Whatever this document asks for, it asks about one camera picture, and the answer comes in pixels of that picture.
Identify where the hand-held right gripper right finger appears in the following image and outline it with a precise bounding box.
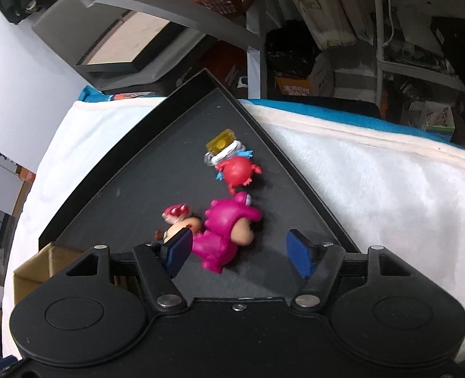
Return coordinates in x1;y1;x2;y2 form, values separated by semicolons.
287;228;413;313

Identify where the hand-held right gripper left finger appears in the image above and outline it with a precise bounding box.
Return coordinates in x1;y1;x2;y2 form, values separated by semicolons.
65;228;194;313

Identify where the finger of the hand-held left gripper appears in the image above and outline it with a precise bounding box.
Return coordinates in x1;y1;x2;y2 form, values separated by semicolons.
0;355;22;375

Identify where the pink dinosaur figure toy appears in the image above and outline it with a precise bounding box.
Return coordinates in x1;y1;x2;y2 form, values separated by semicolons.
191;192;263;274

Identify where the black tray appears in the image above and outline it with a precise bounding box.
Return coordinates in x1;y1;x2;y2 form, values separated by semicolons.
38;68;361;300

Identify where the brown cardboard box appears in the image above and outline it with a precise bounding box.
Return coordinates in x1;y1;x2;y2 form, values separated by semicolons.
13;242;139;312

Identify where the small red-capped figure toy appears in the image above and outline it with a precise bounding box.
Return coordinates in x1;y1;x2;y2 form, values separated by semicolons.
156;203;202;253

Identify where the orange carton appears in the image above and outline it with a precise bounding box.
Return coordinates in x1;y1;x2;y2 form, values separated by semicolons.
275;77;313;97

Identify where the green white box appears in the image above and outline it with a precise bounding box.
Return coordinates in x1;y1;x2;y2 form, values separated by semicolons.
409;101;454;131

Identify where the black plastic bag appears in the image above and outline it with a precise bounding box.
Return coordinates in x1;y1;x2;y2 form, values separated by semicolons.
264;20;320;80

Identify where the black framed board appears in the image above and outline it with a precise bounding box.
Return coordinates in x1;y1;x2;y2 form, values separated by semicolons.
74;10;202;74

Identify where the white storage rack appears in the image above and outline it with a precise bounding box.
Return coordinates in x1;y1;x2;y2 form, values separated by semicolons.
370;0;465;92

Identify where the grey chair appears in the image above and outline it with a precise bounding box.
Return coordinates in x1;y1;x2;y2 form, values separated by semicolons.
32;6;217;94

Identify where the white canvas bag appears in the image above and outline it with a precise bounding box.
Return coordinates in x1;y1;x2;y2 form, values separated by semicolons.
291;0;360;50

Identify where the grey desk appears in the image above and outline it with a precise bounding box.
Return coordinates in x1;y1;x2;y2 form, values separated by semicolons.
75;0;267;99

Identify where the red keychain toy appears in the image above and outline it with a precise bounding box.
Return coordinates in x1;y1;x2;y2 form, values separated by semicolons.
204;128;263;196

